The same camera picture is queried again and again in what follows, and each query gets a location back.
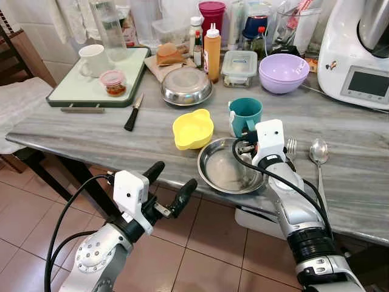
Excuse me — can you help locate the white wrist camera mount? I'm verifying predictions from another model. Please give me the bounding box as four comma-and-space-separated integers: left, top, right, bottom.
113, 170, 154, 235
252, 119, 287, 167

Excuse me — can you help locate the thin appliance power cable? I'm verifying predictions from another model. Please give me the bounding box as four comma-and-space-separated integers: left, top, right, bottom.
300, 82, 389, 114

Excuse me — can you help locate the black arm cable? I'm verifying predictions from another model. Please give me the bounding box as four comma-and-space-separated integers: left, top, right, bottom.
44, 174, 116, 292
232, 139, 332, 238

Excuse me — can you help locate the steel spoon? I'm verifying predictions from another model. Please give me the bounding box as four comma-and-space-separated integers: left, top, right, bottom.
308, 139, 330, 215

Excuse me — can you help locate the flat steel plate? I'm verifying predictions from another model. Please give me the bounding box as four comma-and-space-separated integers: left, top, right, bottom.
197, 137, 269, 195

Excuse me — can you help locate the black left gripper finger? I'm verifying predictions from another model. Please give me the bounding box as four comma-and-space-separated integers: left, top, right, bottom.
143, 161, 166, 187
170, 178, 199, 219

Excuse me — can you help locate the teal mug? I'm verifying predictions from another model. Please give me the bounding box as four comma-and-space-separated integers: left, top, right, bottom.
228, 97, 264, 139

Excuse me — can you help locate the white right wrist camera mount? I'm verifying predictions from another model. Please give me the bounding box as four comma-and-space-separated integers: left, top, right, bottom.
252, 119, 287, 167

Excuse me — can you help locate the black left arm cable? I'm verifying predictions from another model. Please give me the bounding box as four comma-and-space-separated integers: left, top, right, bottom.
44, 174, 116, 292

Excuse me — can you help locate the grey flat metal strip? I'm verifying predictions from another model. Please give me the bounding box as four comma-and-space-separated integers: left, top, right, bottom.
60, 106, 106, 114

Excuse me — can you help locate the beige cloth napkin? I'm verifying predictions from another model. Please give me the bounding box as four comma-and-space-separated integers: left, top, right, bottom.
145, 54, 199, 83

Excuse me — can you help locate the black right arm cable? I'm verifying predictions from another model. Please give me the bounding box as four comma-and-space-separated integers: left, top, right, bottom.
232, 139, 332, 238

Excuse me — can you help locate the clear plastic food box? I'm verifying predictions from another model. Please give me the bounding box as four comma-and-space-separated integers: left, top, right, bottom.
151, 17, 191, 47

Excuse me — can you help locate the tall clear plastic bottle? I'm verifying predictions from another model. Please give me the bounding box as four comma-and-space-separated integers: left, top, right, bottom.
90, 0, 129, 62

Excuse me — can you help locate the orange sauce squeeze bottle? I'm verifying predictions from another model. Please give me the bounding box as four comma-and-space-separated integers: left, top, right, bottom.
204, 23, 222, 84

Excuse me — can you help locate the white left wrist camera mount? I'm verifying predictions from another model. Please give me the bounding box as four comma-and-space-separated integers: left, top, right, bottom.
113, 170, 154, 235

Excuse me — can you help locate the white kitchen food processor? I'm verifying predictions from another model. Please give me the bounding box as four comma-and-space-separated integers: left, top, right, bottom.
317, 0, 389, 112

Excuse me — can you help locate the dark wooden chair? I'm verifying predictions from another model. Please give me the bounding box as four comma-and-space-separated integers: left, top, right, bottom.
0, 9, 42, 86

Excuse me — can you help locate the dark red-capped bottle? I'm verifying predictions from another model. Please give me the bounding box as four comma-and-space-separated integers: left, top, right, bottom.
252, 26, 269, 60

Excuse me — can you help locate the domed steel bowl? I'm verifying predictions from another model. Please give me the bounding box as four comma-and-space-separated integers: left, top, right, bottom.
160, 67, 214, 107

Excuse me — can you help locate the small pink-lidded jar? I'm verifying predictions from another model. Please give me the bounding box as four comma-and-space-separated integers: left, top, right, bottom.
99, 70, 128, 98

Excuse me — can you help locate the dark table frame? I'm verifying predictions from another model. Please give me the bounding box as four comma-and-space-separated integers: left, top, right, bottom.
11, 148, 125, 221

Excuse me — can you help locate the glass container with lid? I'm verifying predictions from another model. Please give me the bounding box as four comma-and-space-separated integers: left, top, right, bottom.
221, 50, 260, 88

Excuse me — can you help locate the black-handled knife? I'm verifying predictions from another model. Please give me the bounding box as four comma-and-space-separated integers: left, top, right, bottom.
124, 93, 145, 133

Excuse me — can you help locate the pale green tray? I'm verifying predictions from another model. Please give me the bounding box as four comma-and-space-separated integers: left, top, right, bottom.
46, 46, 151, 109

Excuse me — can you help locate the clear jug with utensils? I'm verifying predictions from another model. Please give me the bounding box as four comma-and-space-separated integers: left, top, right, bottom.
275, 0, 324, 57

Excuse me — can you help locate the small white-capped bottle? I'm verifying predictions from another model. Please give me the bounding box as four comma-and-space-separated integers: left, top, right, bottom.
188, 16, 205, 68

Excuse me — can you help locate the magenta plastic container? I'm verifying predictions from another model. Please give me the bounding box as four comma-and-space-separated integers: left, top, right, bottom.
198, 1, 227, 37

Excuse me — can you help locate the white lace curtain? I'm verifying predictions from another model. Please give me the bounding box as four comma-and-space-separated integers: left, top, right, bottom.
47, 0, 93, 44

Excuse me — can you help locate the steel fork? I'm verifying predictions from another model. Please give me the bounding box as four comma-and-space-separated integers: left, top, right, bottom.
285, 138, 299, 164

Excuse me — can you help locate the dark blue cup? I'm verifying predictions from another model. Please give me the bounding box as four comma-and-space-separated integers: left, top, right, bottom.
242, 15, 270, 41

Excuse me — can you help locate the white mug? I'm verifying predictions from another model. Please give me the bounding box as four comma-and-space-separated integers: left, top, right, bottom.
78, 44, 114, 79

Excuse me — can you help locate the yellow plastic bowl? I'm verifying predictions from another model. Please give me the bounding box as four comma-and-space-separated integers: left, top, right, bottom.
172, 109, 215, 151

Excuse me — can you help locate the purple bowl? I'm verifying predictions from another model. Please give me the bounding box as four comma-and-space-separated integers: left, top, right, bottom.
258, 54, 311, 95

